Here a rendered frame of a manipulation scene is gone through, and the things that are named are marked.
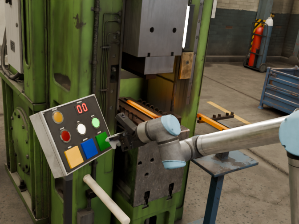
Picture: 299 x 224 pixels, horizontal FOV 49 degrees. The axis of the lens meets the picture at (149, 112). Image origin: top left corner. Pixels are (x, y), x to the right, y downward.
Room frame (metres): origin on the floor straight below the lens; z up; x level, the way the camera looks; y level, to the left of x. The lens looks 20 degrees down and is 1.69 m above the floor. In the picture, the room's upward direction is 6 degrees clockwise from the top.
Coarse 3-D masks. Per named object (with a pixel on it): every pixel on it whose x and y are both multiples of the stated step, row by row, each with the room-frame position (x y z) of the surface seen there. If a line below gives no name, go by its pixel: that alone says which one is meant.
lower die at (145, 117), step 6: (120, 102) 2.04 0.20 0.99; (126, 102) 2.02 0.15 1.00; (138, 102) 2.07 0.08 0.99; (126, 108) 1.93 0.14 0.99; (132, 108) 1.94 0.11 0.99; (150, 108) 1.97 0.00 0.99; (126, 114) 1.85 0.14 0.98; (138, 114) 1.85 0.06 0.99; (144, 114) 1.85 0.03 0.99; (156, 114) 1.87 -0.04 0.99; (138, 120) 1.77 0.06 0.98; (144, 120) 1.76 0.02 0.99
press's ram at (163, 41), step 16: (128, 0) 1.78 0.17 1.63; (144, 0) 1.69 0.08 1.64; (160, 0) 1.75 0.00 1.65; (176, 0) 1.81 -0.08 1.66; (128, 16) 1.77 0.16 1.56; (144, 16) 1.69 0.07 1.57; (160, 16) 1.75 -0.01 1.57; (176, 16) 1.82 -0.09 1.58; (128, 32) 1.77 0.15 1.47; (144, 32) 1.70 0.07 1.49; (160, 32) 1.76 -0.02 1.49; (176, 32) 1.83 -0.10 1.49; (128, 48) 1.76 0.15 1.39; (144, 48) 1.70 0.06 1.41; (160, 48) 1.77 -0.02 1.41; (176, 48) 1.84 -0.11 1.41
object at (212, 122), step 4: (204, 116) 1.98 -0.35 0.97; (204, 120) 1.95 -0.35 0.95; (208, 120) 1.92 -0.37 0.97; (212, 120) 1.92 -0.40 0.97; (212, 124) 1.89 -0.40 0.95; (216, 124) 1.86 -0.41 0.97; (220, 124) 1.86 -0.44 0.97; (220, 128) 1.83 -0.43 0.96; (224, 128) 1.80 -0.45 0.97; (228, 128) 1.81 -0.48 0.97
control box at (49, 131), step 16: (48, 112) 1.24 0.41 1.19; (64, 112) 1.30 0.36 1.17; (96, 112) 1.46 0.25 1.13; (48, 128) 1.20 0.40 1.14; (64, 128) 1.26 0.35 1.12; (96, 128) 1.40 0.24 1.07; (48, 144) 1.19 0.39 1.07; (64, 144) 1.21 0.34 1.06; (80, 144) 1.28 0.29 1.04; (96, 144) 1.35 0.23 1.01; (48, 160) 1.19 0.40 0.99; (64, 160) 1.17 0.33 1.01
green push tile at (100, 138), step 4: (104, 132) 1.42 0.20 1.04; (96, 136) 1.37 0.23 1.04; (100, 136) 1.39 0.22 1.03; (104, 136) 1.41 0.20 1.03; (100, 140) 1.38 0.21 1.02; (104, 140) 1.40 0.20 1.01; (100, 144) 1.36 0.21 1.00; (104, 144) 1.38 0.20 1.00; (108, 144) 1.40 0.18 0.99; (100, 148) 1.36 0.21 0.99; (104, 148) 1.37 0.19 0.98
